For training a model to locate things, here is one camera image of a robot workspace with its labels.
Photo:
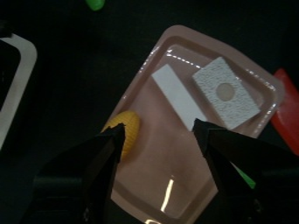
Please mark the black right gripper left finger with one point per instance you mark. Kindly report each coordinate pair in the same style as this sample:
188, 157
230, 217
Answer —
93, 163

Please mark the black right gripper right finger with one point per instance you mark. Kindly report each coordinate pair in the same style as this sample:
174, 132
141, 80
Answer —
240, 157

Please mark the yellow toy corn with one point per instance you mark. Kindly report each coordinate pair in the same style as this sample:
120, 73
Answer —
129, 128

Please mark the pink plastic tray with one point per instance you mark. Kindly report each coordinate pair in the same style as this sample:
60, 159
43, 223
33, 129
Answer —
163, 163

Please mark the red plastic toy piece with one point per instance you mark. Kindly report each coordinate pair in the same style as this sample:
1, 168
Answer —
287, 116

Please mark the white sponge block with hole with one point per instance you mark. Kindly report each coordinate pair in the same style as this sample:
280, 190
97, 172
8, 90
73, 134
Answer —
230, 102

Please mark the white flat rectangular block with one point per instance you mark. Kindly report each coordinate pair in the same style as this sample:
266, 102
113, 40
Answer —
176, 93

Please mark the white framed black board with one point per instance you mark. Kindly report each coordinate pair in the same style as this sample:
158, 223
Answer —
17, 87

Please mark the green toy piece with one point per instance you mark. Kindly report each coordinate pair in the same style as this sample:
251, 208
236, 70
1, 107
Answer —
95, 4

